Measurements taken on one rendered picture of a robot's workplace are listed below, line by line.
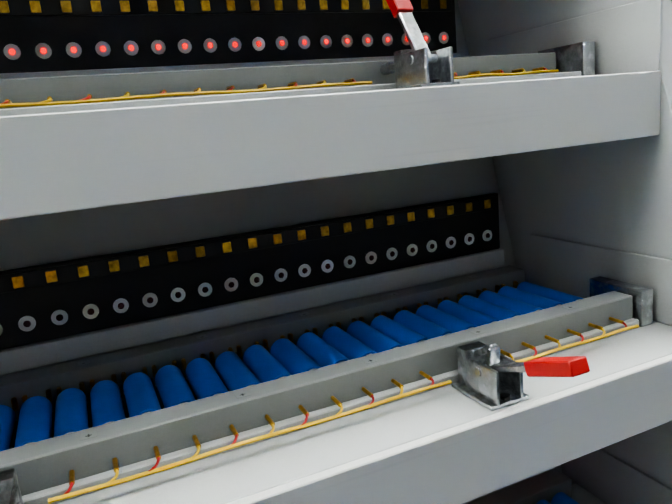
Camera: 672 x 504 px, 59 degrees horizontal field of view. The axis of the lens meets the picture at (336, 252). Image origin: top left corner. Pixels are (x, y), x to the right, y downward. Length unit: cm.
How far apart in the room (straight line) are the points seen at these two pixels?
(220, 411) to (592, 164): 36
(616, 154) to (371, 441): 31
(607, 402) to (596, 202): 19
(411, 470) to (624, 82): 30
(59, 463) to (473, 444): 22
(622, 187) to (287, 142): 29
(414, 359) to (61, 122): 24
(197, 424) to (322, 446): 7
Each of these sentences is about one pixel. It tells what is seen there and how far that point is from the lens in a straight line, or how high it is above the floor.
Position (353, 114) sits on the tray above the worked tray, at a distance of 34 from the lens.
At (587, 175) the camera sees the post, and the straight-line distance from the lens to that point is 54.
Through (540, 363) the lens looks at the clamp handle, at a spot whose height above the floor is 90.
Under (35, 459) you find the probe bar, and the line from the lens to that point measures 34.
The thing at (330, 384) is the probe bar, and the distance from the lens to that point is 36.
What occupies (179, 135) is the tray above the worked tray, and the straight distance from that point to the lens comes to 31.
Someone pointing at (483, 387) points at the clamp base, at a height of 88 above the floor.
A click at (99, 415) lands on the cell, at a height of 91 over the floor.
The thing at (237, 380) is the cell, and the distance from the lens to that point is 38.
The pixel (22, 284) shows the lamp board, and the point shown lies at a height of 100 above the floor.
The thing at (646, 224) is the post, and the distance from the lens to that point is 51.
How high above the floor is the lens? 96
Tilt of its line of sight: 3 degrees up
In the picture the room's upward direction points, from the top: 12 degrees counter-clockwise
